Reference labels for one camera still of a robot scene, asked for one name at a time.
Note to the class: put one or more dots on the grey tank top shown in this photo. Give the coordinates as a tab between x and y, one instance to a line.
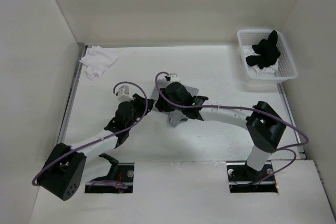
176	117

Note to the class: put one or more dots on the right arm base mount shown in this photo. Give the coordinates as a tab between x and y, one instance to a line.
243	179

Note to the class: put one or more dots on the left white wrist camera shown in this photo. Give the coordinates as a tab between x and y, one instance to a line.
123	94

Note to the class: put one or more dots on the black tank top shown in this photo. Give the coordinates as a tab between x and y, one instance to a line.
266	52

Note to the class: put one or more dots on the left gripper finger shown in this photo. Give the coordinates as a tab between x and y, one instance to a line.
146	106
139	100

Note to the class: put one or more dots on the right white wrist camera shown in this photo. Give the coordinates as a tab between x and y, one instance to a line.
172	77

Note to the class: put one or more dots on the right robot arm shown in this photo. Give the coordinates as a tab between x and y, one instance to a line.
264	125

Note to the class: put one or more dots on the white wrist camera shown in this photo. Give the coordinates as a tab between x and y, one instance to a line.
172	77
123	94

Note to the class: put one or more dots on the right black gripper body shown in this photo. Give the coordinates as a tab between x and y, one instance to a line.
166	94

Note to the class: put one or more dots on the white plastic basket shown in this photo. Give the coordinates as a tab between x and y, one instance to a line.
287	69

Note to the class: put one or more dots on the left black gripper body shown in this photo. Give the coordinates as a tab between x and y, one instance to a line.
138	110

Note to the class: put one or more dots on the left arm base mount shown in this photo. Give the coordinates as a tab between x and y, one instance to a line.
119	180

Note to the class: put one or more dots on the white tank top on table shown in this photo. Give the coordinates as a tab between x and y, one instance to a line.
97	60

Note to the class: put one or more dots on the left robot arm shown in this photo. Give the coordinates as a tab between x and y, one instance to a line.
66	166

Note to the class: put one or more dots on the white tank top in basket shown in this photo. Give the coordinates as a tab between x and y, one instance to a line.
248	51

